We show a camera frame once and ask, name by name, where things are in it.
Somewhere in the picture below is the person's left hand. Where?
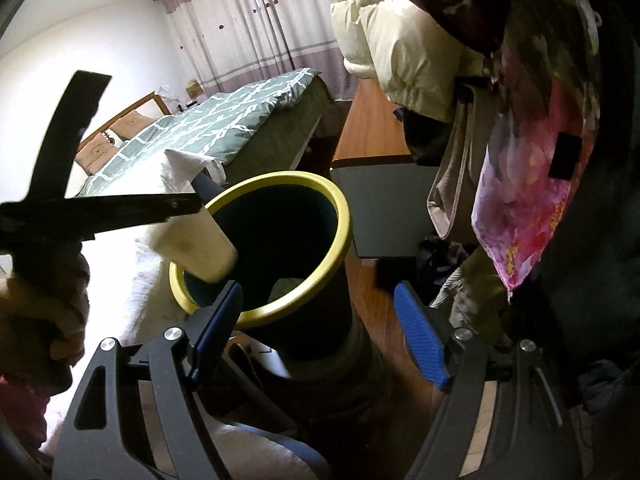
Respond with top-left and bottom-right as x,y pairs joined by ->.
0,255 -> 92,363

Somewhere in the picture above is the wooden bed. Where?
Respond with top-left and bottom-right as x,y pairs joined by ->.
75,67 -> 341,201

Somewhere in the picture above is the striped dotted curtain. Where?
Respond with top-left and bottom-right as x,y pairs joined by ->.
155,0 -> 351,102

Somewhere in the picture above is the person's left forearm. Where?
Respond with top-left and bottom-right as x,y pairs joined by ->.
0,375 -> 51,458

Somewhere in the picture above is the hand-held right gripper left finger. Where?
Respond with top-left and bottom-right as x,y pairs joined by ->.
60,280 -> 246,480

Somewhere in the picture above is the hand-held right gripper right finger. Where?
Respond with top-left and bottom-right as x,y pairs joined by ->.
394,280 -> 586,480

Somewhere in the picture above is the dark clothes heap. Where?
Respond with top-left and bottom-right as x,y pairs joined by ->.
417,237 -> 477,286

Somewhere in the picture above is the wooden cabinet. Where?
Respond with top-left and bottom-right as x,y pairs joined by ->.
330,80 -> 437,261

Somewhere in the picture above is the cream puffer jacket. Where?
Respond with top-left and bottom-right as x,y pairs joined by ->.
320,0 -> 493,123

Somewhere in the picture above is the dark bin with yellow rim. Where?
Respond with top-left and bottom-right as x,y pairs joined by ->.
169,171 -> 386,411

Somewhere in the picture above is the white spotted tablecloth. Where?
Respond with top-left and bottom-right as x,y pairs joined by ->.
45,149 -> 226,461

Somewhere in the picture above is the dark jacket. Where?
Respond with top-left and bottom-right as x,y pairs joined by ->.
500,0 -> 640,480

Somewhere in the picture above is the floral cloth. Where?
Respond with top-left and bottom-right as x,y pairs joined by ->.
365,0 -> 601,303

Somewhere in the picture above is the green checked quilt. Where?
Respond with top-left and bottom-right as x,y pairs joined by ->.
75,67 -> 323,198

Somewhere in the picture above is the black garment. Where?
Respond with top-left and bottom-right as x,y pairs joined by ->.
400,105 -> 462,167

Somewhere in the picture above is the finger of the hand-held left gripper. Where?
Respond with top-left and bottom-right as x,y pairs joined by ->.
27,70 -> 113,203
0,192 -> 204,257

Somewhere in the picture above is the beige cloth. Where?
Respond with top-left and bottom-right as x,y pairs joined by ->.
425,77 -> 501,242

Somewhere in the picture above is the tan pillow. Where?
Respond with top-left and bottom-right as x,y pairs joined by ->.
107,112 -> 158,139
75,137 -> 123,176

